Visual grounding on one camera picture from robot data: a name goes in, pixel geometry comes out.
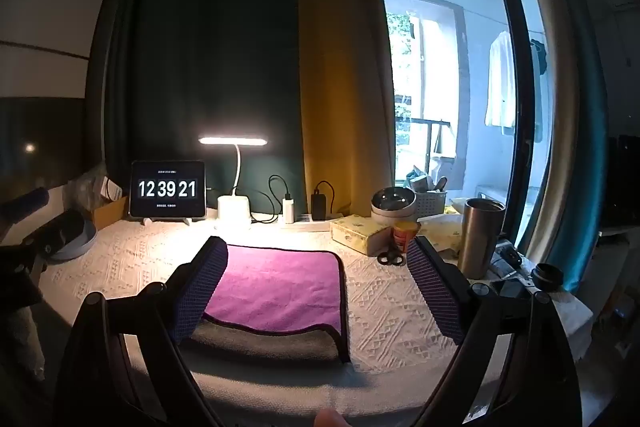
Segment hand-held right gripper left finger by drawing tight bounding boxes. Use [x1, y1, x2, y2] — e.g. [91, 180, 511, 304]
[52, 236, 231, 427]

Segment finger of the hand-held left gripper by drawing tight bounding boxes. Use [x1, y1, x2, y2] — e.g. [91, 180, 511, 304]
[0, 227, 55, 305]

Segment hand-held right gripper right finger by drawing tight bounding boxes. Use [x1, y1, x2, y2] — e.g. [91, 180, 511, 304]
[406, 236, 583, 427]

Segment purple grey microfibre towel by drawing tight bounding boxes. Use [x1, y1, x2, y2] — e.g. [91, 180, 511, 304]
[190, 244, 352, 364]

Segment person's right hand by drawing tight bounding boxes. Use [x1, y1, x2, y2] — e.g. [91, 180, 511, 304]
[312, 409, 352, 427]

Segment white knitted table cloth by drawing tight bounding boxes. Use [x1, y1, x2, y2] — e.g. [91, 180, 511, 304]
[37, 217, 596, 427]

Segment black scissors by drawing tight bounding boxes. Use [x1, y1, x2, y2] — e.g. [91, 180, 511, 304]
[376, 249, 409, 267]

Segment grey round bowl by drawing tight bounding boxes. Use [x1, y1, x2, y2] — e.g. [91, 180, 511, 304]
[46, 209, 99, 261]

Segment orange small cup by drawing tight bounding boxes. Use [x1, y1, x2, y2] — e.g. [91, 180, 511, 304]
[391, 221, 421, 254]

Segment yellow printed packet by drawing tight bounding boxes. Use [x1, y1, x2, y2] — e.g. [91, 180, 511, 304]
[419, 206, 467, 254]

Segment stainless steel tumbler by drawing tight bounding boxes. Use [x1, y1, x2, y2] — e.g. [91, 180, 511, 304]
[457, 197, 507, 281]

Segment clear plastic bag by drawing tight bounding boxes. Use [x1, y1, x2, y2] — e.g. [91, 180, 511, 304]
[74, 162, 112, 211]

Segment white desk lamp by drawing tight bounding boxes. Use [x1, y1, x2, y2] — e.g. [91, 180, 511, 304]
[198, 134, 268, 232]

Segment white plastic basket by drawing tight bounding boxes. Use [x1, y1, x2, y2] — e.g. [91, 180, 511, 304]
[412, 189, 449, 218]

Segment cardboard box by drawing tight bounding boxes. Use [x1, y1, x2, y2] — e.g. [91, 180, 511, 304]
[91, 194, 129, 231]

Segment yellow tissue box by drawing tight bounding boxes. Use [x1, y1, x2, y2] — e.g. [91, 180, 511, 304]
[330, 214, 397, 257]

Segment round metal tin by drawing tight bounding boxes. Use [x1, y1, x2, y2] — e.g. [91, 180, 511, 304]
[370, 187, 418, 226]

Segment tablet with clock display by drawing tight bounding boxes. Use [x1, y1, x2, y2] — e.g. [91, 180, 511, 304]
[129, 160, 207, 222]

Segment black round cap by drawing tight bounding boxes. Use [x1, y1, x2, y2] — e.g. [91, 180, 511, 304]
[531, 262, 565, 291]

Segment white power strip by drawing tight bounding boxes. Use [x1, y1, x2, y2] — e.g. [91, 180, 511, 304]
[249, 214, 332, 233]

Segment mustard yellow curtain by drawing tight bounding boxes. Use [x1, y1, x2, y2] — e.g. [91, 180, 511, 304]
[297, 0, 397, 221]

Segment white hanging shirt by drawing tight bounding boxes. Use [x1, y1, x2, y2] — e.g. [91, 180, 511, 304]
[484, 30, 517, 136]

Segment dark green curtain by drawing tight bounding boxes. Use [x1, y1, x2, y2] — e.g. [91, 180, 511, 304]
[97, 0, 307, 219]

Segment dark hanging garment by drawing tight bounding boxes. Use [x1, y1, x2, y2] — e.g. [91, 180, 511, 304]
[528, 38, 551, 144]

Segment white charger with black cable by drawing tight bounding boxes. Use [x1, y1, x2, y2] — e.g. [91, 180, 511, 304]
[252, 174, 297, 225]

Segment black sliding door frame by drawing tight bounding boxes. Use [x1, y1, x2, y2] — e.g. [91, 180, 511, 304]
[487, 0, 557, 260]

